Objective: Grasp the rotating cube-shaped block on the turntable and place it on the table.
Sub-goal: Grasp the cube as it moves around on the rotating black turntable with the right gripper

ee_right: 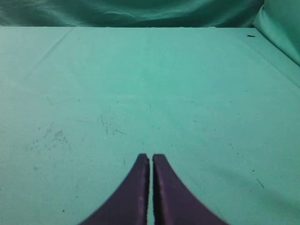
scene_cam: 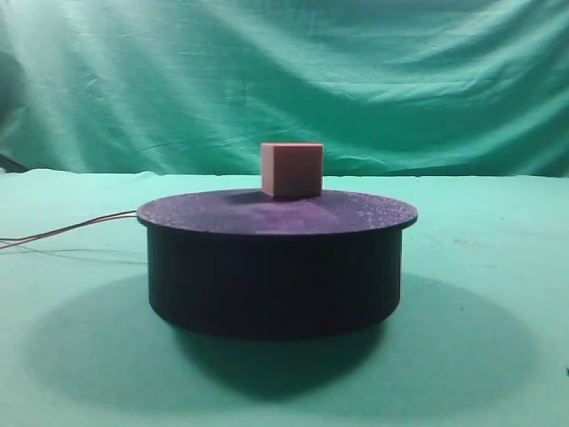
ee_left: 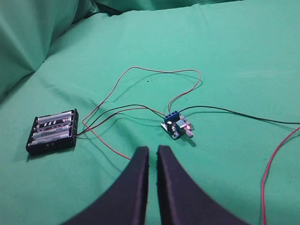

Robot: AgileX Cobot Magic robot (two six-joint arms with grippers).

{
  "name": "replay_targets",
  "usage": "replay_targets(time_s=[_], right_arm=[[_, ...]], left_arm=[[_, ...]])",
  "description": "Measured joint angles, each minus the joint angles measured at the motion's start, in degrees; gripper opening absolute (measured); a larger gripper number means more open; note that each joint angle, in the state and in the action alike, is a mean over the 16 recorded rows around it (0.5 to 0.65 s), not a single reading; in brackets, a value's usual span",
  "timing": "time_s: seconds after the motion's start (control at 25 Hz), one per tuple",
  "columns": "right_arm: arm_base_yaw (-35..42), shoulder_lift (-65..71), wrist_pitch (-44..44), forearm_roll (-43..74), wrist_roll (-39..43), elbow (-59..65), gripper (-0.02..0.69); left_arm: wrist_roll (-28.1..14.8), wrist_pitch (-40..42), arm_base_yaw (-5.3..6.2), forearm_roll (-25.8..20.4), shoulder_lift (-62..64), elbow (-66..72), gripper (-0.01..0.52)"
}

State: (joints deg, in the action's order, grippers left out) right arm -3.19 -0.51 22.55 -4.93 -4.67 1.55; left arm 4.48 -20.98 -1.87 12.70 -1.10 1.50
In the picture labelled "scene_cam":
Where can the black round turntable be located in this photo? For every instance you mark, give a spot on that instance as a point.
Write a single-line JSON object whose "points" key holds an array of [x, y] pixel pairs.
{"points": [[240, 264]]}

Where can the pink cube block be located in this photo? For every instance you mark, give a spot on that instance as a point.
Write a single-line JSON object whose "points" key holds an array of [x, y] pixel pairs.
{"points": [[292, 170]]}

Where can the green table cloth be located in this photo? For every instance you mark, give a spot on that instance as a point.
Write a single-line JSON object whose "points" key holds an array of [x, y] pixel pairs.
{"points": [[480, 337]]}

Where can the green backdrop cloth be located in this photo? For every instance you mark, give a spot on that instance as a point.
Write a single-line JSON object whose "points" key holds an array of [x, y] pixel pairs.
{"points": [[388, 87]]}

